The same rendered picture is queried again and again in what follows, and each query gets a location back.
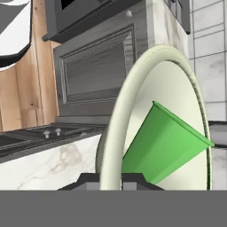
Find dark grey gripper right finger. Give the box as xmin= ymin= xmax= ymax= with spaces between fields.
xmin=121 ymin=173 xmax=165 ymax=191

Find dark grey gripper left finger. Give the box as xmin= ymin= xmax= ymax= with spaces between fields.
xmin=57 ymin=173 xmax=101 ymax=191

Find pale green bowl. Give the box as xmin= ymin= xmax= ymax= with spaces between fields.
xmin=95 ymin=43 xmax=213 ymax=191

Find green cup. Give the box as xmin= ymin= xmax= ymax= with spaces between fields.
xmin=121 ymin=100 xmax=215 ymax=185

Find black hob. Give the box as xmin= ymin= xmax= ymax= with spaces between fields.
xmin=0 ymin=122 xmax=106 ymax=158

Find dark grey sink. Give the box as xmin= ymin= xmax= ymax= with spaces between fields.
xmin=207 ymin=120 xmax=227 ymax=149

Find grey panelled cupboard door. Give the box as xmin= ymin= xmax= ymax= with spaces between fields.
xmin=52 ymin=22 xmax=149 ymax=118

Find dark grey built-in oven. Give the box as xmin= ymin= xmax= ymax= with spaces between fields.
xmin=42 ymin=0 xmax=146 ymax=43

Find dark grey wall cupboard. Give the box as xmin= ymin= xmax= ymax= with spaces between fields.
xmin=164 ymin=0 xmax=192 ymax=35

